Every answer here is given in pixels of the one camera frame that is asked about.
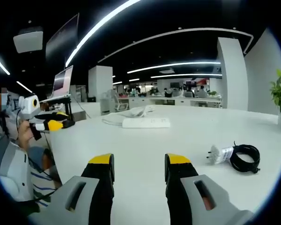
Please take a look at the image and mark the white ceiling unit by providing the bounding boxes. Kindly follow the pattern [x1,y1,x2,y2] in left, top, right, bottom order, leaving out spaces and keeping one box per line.
[13,26,44,54]

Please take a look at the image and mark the black charger cable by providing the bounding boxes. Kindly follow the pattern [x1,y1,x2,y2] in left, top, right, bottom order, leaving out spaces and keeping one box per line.
[229,141,261,174]

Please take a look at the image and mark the person's striped shirt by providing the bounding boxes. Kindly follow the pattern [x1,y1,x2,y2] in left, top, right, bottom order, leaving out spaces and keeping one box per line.
[30,170,59,208]

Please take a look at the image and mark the white charger plug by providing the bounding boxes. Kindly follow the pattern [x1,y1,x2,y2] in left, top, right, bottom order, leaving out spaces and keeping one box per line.
[210,144,235,165]

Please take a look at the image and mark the long ceiling strip light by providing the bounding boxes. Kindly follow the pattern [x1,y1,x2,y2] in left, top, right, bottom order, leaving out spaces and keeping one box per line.
[65,0,141,68]

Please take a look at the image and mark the thin black cable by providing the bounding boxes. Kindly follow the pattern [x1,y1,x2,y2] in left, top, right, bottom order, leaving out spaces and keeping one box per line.
[28,157,63,189]

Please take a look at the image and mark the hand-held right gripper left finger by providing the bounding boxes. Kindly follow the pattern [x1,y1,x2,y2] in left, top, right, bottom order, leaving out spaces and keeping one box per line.
[29,153,115,225]

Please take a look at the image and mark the silver laptop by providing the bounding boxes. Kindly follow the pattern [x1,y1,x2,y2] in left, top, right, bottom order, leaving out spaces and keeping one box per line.
[46,65,74,99]

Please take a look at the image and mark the white desk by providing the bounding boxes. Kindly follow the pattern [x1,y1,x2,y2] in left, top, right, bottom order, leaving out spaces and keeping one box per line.
[46,104,281,225]

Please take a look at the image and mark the dark hanging monitor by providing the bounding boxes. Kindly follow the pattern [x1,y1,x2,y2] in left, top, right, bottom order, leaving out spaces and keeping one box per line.
[45,13,81,69]

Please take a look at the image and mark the person's left hand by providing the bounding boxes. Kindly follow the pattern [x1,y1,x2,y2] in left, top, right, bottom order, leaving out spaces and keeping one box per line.
[17,119,38,150]

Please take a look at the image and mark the white power strip cable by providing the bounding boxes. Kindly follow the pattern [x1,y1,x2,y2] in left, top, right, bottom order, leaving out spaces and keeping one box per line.
[101,105,156,127]

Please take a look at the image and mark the white curved ceiling rail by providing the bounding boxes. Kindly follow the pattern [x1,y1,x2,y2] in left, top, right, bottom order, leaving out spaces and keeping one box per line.
[97,27,254,64]

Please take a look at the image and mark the white power strip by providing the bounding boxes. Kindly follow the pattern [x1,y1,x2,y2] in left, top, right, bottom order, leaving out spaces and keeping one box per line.
[122,117,171,129]

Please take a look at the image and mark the white office chair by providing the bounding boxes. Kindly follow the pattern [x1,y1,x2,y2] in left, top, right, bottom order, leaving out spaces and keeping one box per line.
[112,94,131,112]

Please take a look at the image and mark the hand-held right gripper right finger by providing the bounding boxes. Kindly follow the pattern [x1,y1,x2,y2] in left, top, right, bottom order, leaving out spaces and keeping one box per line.
[164,153,256,225]

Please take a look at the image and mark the black laptop stand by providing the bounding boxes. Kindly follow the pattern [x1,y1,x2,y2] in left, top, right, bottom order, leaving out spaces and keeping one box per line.
[40,96,74,121]

